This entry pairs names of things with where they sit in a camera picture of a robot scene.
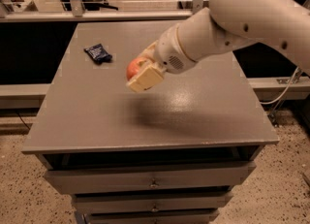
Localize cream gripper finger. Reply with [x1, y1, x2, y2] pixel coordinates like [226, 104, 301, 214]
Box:
[127, 61, 166, 92]
[139, 42, 157, 61]

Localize red apple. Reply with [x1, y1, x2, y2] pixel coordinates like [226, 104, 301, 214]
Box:
[126, 57, 146, 80]

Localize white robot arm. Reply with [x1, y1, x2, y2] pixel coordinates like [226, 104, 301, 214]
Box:
[127, 0, 310, 92]

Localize blue rxbar blueberry wrapper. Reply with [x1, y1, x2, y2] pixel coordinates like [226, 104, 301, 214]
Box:
[84, 44, 112, 65]

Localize grey drawer cabinet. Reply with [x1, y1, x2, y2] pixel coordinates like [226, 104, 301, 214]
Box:
[20, 18, 280, 224]

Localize middle grey drawer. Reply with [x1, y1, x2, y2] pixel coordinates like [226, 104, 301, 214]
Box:
[73, 191, 233, 213]

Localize grey drawer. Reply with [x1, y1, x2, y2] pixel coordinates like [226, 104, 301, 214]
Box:
[88, 209, 219, 224]
[73, 191, 233, 213]
[45, 161, 256, 194]

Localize top grey drawer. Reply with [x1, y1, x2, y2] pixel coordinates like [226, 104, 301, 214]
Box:
[45, 161, 256, 194]

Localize bottom grey drawer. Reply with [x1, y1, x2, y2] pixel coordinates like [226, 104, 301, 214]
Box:
[88, 209, 219, 224]

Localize white cable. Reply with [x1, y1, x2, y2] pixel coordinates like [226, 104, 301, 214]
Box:
[260, 66, 301, 106]

